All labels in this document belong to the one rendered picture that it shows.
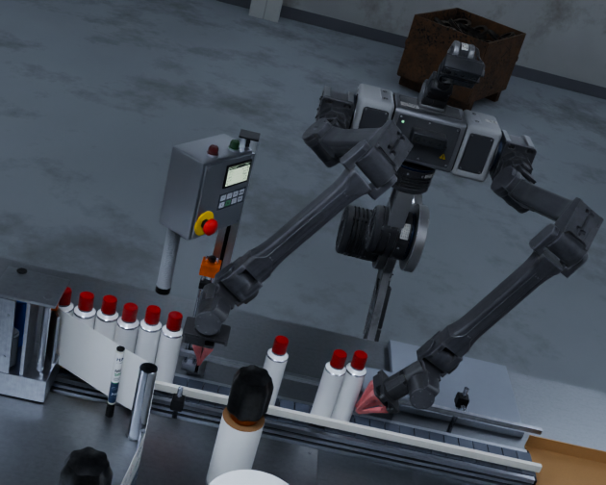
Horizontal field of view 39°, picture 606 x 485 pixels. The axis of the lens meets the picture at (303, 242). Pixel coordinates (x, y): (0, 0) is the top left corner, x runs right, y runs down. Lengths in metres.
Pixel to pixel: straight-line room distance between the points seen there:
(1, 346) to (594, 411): 1.66
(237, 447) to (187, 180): 0.57
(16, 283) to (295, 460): 0.73
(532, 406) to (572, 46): 7.21
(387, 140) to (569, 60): 7.78
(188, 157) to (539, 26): 7.74
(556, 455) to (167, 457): 1.05
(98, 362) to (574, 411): 1.38
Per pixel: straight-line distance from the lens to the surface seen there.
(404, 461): 2.18
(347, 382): 2.07
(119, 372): 1.95
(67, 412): 2.03
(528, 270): 1.94
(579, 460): 2.48
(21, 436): 1.97
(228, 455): 1.82
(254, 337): 2.45
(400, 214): 2.45
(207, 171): 1.83
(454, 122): 2.35
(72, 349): 2.04
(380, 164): 1.81
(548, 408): 2.62
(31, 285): 1.94
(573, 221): 1.93
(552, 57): 9.52
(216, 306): 1.81
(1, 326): 1.95
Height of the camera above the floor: 2.22
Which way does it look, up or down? 28 degrees down
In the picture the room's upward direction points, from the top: 15 degrees clockwise
